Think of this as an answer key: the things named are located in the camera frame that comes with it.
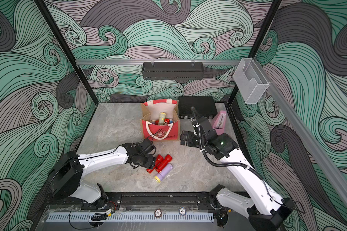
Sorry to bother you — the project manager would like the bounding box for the black hard carry case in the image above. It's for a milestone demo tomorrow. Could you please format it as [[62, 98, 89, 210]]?
[[178, 96, 217, 119]]

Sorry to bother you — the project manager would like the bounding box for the red flashlight white head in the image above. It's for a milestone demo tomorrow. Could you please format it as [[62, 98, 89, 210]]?
[[164, 119, 173, 125]]

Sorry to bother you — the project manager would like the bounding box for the purple flashlight yellow head bottom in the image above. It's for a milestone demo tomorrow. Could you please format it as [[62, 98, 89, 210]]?
[[154, 163, 173, 183]]

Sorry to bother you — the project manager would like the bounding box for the white perforated cable tray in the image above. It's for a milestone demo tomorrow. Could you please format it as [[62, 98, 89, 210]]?
[[45, 212, 214, 223]]

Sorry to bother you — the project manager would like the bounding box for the red jute tote bag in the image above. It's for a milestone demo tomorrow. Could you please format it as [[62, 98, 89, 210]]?
[[140, 99, 180, 141]]

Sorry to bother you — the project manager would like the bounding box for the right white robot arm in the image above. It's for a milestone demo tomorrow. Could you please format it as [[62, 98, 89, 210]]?
[[180, 131, 295, 231]]

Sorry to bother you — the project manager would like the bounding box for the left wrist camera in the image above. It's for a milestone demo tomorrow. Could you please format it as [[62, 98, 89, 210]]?
[[140, 138, 156, 154]]

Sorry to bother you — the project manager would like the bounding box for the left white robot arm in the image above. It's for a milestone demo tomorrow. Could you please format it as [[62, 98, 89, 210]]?
[[45, 140, 156, 205]]

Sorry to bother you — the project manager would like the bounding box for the pink metronome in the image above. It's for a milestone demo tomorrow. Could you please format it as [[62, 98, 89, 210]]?
[[212, 110, 227, 135]]

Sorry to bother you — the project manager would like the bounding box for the clear plastic wall bin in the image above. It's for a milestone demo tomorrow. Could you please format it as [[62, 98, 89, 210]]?
[[233, 58, 270, 105]]

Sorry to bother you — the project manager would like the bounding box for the pale green flashlight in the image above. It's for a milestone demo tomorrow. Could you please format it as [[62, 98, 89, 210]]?
[[158, 112, 166, 126]]

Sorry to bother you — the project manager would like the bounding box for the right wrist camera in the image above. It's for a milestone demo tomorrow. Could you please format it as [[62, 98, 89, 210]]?
[[192, 117, 213, 135]]

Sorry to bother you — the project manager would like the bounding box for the black wall shelf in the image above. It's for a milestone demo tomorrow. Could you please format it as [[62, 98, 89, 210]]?
[[142, 61, 204, 80]]

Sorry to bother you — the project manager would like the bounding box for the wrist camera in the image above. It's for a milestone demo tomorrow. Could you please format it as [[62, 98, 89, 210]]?
[[192, 117, 213, 135], [140, 138, 156, 154]]

